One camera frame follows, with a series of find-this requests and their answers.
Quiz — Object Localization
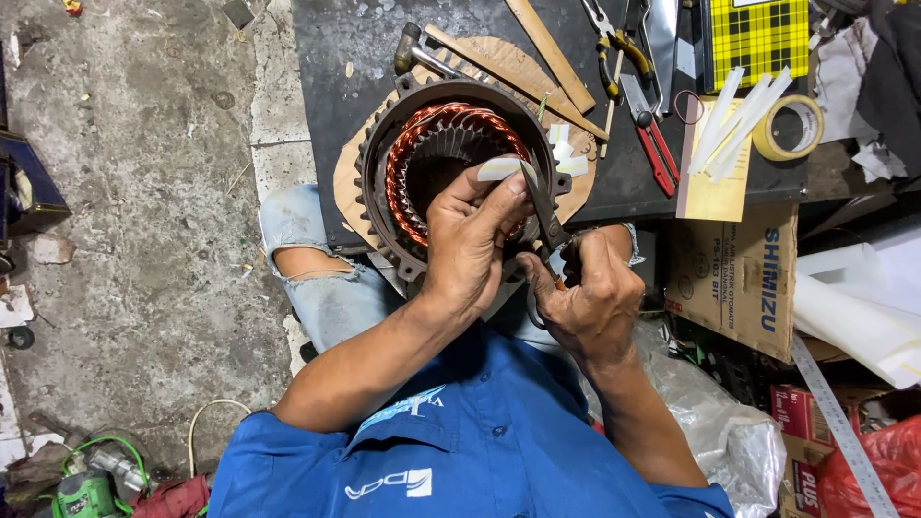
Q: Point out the person's right hand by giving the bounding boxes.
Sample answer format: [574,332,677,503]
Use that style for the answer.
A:
[515,229,646,369]

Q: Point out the white cable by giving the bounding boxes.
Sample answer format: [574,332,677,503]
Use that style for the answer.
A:
[186,399,253,480]

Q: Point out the silver metal tool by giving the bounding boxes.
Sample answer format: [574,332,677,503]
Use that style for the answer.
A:
[639,0,682,118]

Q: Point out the white paper scraps on stator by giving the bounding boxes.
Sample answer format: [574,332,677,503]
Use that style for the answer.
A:
[547,123,590,178]

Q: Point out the heap of cloths and paper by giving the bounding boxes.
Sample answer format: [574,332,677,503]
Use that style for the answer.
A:
[809,0,921,182]

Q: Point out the dark red cloth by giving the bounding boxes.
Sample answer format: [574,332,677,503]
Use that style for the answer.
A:
[131,473,211,518]

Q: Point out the yellow handled pliers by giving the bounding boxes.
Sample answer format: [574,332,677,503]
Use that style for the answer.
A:
[580,0,657,102]

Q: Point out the masking tape roll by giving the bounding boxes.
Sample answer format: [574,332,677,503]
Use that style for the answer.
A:
[751,94,826,163]

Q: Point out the green power tool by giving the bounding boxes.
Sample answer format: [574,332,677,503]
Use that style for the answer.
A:
[49,435,154,518]

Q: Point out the small metal hammer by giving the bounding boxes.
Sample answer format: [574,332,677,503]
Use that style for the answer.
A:
[393,22,470,80]

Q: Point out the black metal scissors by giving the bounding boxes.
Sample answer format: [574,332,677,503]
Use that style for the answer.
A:
[518,160,575,330]

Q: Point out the person's left hand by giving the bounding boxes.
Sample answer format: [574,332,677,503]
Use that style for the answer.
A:
[423,163,538,319]

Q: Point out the round brown cardboard sheet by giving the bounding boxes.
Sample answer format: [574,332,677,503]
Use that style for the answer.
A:
[332,36,600,250]

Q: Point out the small brown and red carton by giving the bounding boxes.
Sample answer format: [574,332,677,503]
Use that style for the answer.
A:
[779,434,837,518]

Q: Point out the dark blue box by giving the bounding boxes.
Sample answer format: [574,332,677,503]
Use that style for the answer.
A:
[0,128,72,240]

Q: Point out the white paper roll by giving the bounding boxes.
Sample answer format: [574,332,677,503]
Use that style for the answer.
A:
[791,229,921,391]

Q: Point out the white insulation paper piece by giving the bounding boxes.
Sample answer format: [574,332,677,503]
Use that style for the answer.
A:
[477,157,537,183]

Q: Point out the person's blue shirt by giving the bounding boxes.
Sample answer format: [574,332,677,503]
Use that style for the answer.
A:
[207,322,736,518]

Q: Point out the wide flat wooden stick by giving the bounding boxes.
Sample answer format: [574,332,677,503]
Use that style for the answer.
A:
[504,0,597,115]

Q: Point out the red carton box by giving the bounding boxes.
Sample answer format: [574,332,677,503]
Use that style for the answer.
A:
[770,383,864,448]

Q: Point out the yellow paper sheet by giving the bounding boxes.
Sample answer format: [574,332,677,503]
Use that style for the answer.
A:
[675,95,754,223]

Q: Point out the red plastic bag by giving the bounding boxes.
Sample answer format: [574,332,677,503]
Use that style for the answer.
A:
[816,414,921,518]

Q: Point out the red rubber band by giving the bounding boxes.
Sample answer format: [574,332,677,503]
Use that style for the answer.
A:
[672,89,707,126]

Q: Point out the yellow plaid box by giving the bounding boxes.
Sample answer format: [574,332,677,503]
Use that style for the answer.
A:
[701,0,811,94]

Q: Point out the brown printed cardboard box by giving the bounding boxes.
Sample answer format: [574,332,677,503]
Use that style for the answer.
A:
[662,202,800,365]

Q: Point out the clear plastic bag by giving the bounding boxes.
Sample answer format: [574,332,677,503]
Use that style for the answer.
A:
[576,322,788,518]

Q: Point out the long flat wooden stick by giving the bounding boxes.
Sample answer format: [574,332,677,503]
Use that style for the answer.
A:
[423,23,611,142]

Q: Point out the person's torn light jeans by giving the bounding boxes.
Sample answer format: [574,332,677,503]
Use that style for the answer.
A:
[258,183,643,355]

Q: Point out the thin round wooden stick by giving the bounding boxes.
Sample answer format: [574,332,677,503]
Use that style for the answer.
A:
[600,49,626,160]

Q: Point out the red handled cutters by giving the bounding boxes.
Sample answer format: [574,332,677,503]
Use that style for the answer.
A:
[619,72,682,200]

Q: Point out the long metal ruler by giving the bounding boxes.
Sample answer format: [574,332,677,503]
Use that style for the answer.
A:
[789,334,902,518]

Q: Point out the motor stator with copper windings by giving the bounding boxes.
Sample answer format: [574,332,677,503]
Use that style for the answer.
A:
[354,76,574,283]

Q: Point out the bundle of white paper strips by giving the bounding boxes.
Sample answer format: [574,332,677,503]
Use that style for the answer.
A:
[686,65,794,185]

